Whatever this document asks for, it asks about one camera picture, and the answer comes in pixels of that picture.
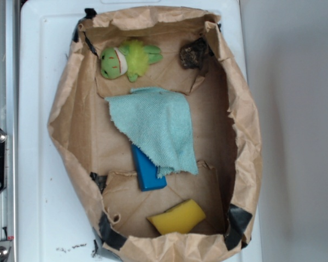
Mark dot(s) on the yellow sponge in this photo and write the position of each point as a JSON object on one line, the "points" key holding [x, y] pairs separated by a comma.
{"points": [[181, 218]]}

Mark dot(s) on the light teal cloth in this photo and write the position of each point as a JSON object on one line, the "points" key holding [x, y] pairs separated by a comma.
{"points": [[159, 123]]}

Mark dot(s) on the blue block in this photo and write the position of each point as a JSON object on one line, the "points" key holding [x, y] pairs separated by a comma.
{"points": [[146, 171]]}

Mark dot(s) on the brown paper bag tray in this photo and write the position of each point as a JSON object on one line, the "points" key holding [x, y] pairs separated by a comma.
{"points": [[98, 158]]}

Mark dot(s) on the green plush toy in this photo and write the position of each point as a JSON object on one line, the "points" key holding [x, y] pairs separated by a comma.
{"points": [[132, 58]]}

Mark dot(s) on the dark brown rock lump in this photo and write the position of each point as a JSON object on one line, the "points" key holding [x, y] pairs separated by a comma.
{"points": [[192, 55]]}

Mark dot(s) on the white plastic bin lid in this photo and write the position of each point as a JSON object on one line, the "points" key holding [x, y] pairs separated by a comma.
{"points": [[51, 222]]}

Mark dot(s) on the aluminium frame rail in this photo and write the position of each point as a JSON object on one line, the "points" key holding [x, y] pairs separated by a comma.
{"points": [[9, 75]]}

